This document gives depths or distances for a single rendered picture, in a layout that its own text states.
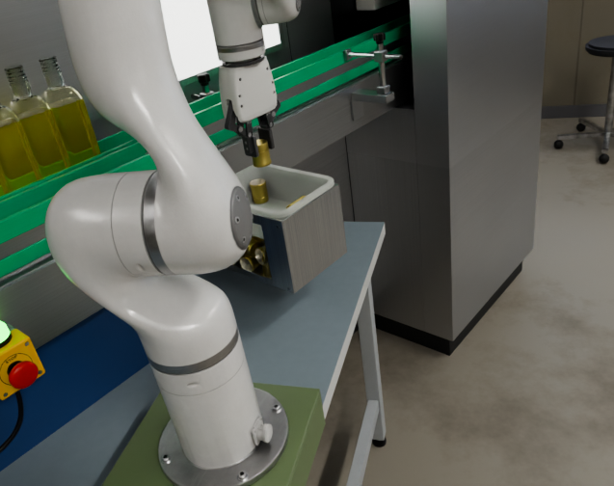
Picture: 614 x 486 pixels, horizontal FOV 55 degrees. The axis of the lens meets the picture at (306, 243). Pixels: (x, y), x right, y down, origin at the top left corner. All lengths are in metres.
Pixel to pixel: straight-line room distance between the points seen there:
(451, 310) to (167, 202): 1.55
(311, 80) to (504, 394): 1.20
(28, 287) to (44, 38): 0.50
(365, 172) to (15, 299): 1.28
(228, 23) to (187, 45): 0.43
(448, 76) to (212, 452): 1.21
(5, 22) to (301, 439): 0.88
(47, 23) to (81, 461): 0.79
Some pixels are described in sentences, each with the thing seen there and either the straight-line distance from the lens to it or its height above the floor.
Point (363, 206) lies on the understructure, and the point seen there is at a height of 0.56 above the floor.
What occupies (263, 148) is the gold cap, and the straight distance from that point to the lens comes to 1.13.
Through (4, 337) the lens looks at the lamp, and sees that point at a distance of 0.95.
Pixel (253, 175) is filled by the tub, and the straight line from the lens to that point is 1.28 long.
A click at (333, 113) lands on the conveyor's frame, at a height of 1.00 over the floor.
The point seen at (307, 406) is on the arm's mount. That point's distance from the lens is 0.93.
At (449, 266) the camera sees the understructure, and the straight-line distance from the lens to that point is 1.97.
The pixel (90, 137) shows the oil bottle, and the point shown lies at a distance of 1.15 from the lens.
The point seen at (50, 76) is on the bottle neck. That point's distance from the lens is 1.13.
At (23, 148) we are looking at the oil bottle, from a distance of 1.10.
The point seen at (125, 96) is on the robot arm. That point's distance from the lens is 0.63.
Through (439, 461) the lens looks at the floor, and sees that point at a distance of 1.92.
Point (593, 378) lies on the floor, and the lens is 2.23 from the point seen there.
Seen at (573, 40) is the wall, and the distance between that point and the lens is 4.33.
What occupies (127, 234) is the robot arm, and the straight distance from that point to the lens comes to 0.65.
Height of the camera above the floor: 1.48
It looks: 29 degrees down
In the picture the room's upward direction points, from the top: 9 degrees counter-clockwise
